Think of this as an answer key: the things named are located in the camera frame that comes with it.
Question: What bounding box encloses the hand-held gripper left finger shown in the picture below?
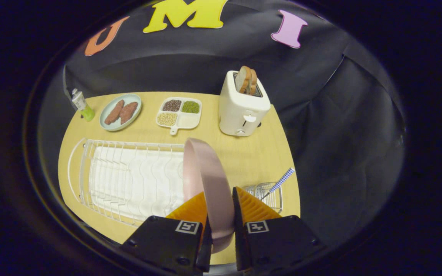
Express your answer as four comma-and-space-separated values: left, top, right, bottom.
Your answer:
119, 191, 214, 276

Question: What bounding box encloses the pile of brown grains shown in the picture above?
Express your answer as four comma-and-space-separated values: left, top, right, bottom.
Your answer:
162, 99, 182, 112

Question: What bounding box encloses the blue checked handle spoon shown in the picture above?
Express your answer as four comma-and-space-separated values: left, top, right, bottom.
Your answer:
260, 168, 295, 202

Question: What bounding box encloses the pile of green beans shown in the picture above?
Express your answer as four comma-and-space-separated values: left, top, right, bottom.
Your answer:
181, 100, 200, 114

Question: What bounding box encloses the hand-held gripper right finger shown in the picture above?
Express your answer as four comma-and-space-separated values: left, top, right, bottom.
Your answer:
231, 186, 327, 273

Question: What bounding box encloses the pale green plate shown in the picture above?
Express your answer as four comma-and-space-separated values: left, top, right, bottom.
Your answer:
99, 94, 143, 132

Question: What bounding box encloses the small wire basket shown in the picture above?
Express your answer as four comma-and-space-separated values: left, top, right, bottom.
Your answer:
243, 182, 284, 214

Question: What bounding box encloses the brown sausage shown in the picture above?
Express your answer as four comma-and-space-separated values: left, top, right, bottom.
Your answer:
104, 100, 125, 125
119, 102, 139, 124

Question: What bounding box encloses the white divided tray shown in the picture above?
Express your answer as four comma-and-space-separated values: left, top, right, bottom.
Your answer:
156, 97, 202, 136

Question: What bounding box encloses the pile of beige beans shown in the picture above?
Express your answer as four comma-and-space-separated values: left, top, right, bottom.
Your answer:
157, 112, 178, 127

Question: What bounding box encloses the pink plate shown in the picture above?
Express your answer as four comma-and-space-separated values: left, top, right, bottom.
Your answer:
183, 137, 235, 254

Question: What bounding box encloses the green soap bottle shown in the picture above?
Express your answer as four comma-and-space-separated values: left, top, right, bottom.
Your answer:
71, 88, 95, 122

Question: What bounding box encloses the white wire dish rack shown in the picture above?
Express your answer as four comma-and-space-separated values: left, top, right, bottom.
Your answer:
67, 137, 206, 227

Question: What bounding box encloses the white drain tray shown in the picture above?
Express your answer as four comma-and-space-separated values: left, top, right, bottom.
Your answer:
89, 146, 186, 221

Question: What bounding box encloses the light toast slice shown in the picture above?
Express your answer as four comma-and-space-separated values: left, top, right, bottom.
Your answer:
236, 66, 252, 94

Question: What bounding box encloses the white toaster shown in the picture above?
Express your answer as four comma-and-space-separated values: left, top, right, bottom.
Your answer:
218, 70, 271, 137

